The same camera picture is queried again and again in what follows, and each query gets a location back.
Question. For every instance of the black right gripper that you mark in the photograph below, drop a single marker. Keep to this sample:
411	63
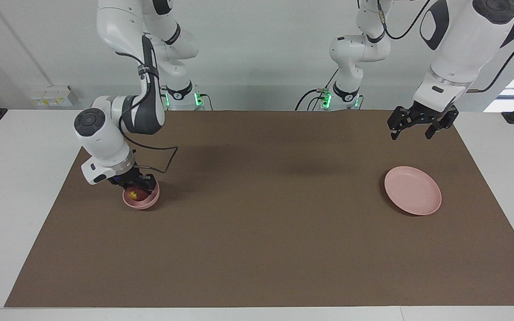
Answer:
130	178

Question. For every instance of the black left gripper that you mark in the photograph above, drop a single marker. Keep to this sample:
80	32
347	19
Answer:
431	115

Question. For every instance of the dark red apple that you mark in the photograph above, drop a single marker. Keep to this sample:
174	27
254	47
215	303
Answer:
136	195

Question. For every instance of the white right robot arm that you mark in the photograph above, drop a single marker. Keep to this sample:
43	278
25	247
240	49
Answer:
105	133

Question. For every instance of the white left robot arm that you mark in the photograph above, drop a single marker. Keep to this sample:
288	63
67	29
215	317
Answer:
462	44

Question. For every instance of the pink bowl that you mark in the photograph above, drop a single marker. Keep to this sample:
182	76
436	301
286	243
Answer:
143	204

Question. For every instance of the pink plate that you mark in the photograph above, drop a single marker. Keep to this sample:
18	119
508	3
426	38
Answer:
413	191

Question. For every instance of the brown table mat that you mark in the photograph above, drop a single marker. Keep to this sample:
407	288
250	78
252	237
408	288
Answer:
257	214

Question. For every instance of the white wall socket strip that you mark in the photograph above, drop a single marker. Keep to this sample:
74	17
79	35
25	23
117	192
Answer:
54	97

